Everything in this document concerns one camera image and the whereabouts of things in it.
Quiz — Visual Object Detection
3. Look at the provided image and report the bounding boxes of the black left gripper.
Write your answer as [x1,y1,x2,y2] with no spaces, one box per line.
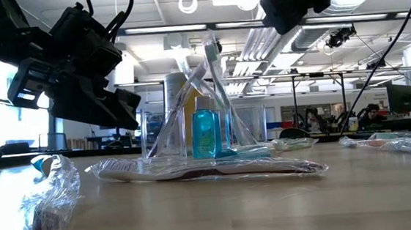
[0,0,145,141]

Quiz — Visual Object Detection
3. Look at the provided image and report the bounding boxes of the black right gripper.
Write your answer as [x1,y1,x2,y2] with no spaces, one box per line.
[258,0,312,37]

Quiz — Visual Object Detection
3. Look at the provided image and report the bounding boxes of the purple toothbrush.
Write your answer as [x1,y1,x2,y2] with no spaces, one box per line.
[84,141,330,194]
[17,152,86,230]
[141,60,217,160]

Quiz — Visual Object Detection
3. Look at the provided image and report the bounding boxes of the clear acrylic organizer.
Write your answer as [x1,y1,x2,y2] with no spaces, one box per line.
[138,101,270,164]

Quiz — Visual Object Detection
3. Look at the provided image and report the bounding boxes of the white yellow wipes canister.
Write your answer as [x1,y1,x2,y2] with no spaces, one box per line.
[163,70,209,150]

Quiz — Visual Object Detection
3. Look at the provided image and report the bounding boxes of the long ceiling light bar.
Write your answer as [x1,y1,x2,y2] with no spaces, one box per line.
[117,5,411,42]

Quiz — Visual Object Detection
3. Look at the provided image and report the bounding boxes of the person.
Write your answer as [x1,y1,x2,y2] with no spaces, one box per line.
[301,105,322,132]
[355,102,384,129]

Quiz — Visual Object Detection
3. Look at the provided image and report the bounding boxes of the blue storage bin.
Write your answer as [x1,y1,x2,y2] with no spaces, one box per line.
[262,120,283,131]

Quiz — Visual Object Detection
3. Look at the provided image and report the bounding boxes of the black office chair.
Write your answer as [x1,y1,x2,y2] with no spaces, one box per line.
[278,125,311,141]

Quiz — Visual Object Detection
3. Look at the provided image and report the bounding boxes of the small white bottle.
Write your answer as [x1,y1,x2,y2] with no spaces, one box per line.
[347,116,360,134]

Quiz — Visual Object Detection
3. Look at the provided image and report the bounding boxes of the black computer monitor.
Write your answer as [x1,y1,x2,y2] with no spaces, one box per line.
[385,82,411,114]

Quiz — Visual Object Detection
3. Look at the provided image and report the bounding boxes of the silver ventilation duct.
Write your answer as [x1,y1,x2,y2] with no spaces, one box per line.
[234,0,394,64]

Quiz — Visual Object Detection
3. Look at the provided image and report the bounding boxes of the black station frame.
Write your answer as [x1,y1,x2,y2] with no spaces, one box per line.
[289,70,349,124]

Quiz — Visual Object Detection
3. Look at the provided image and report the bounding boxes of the white cable coil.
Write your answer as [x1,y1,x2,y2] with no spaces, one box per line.
[177,0,200,16]

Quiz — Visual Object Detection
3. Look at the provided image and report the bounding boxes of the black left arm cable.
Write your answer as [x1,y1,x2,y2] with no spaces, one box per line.
[84,0,138,44]

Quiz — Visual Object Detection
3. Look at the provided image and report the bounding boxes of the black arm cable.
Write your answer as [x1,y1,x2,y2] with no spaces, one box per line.
[328,0,411,137]
[84,0,138,44]

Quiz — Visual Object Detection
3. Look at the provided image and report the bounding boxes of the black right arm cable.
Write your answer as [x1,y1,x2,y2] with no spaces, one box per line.
[328,0,411,137]

